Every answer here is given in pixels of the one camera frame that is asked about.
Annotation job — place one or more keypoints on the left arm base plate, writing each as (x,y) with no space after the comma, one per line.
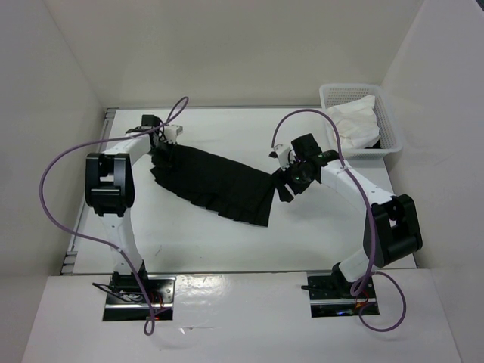
(127,303)

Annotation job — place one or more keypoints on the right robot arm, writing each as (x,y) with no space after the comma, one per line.
(390,229)

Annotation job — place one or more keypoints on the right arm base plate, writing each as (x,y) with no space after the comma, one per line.
(326,301)

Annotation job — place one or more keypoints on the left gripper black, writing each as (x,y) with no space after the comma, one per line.
(170,159)

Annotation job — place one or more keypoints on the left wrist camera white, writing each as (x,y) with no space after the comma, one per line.
(171,133)

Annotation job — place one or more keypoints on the white skirt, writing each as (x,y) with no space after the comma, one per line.
(356,123)

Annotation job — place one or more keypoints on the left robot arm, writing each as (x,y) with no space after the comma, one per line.
(110,192)

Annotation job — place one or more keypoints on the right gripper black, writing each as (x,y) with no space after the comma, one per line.
(285,177)

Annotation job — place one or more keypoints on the black skirt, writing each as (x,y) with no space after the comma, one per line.
(231,189)

